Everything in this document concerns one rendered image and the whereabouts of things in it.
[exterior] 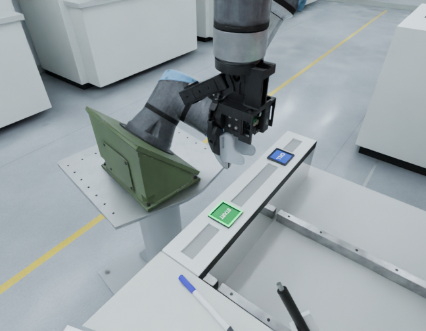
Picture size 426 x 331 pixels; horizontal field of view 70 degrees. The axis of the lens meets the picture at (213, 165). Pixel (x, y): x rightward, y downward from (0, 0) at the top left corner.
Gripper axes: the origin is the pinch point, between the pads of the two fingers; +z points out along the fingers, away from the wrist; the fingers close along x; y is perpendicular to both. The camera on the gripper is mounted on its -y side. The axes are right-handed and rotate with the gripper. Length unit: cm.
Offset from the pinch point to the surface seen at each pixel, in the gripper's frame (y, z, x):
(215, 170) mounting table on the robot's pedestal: -20.3, 28.7, 24.5
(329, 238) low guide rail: 20.0, 25.6, 17.5
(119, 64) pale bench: -256, 86, 164
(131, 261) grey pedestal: -68, 109, 12
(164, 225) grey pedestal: -32, 50, 9
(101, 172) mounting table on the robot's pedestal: -49, 29, 1
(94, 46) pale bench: -256, 61, 138
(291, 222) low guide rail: 10.3, 26.1, 17.0
